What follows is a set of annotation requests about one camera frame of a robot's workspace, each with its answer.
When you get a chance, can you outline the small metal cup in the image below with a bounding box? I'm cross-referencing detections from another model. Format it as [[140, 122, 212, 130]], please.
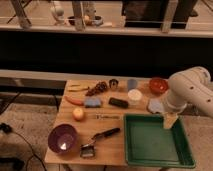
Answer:
[[109, 79, 119, 91]]

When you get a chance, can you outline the black handled brush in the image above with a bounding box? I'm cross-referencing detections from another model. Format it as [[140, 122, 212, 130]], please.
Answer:
[[80, 128, 120, 158]]

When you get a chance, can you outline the black rectangular block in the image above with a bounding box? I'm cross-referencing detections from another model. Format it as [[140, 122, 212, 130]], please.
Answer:
[[109, 98, 129, 108]]

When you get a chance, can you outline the blue sponge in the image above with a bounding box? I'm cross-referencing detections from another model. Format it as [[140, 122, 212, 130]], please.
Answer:
[[84, 97, 102, 108]]

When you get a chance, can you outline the black floor cable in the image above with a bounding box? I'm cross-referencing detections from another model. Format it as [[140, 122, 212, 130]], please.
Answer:
[[0, 122, 48, 171]]

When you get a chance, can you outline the light blue cloth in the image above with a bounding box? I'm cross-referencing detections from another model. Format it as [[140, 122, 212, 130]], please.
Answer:
[[147, 99, 165, 114]]

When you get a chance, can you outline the yellow green bean pod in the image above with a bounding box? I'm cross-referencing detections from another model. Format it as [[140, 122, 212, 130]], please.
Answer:
[[68, 84, 90, 92]]

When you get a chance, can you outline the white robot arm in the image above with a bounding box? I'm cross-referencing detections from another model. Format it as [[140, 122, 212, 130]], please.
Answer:
[[162, 67, 213, 129]]

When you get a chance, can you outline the green plastic tray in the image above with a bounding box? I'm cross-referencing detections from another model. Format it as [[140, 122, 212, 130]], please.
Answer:
[[123, 114, 195, 169]]

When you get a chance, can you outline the red bowl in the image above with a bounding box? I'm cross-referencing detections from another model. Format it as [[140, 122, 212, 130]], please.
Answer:
[[149, 77, 169, 94]]

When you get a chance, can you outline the white plastic cup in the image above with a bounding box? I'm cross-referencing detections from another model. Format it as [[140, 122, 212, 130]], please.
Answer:
[[128, 89, 142, 105]]

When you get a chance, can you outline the orange carrot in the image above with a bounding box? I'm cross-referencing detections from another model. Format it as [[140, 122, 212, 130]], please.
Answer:
[[65, 96, 84, 106]]

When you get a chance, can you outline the purple bowl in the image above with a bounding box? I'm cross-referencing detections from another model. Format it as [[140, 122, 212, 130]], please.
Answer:
[[48, 124, 78, 154]]

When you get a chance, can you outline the blue grey cup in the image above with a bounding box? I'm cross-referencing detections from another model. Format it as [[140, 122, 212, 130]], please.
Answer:
[[127, 79, 138, 91]]

